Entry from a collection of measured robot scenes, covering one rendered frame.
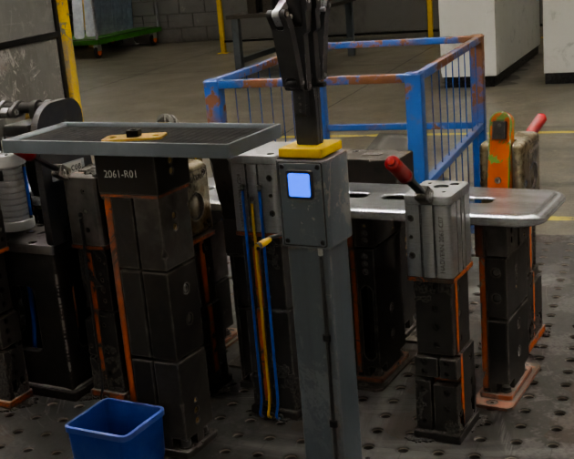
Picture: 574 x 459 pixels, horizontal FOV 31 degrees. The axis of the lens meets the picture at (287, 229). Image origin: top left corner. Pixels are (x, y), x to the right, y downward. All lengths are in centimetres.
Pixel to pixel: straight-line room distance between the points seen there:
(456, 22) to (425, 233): 820
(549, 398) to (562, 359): 15
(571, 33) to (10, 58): 567
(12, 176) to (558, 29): 803
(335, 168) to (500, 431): 49
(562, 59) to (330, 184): 828
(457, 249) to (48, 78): 410
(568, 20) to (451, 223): 811
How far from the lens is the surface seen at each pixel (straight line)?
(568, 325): 191
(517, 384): 164
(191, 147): 129
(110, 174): 141
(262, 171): 147
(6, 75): 505
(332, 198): 126
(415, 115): 350
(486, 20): 950
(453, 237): 139
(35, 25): 528
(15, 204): 174
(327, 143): 127
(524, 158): 169
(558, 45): 948
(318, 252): 127
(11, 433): 168
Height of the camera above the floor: 139
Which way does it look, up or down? 15 degrees down
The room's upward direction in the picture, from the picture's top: 5 degrees counter-clockwise
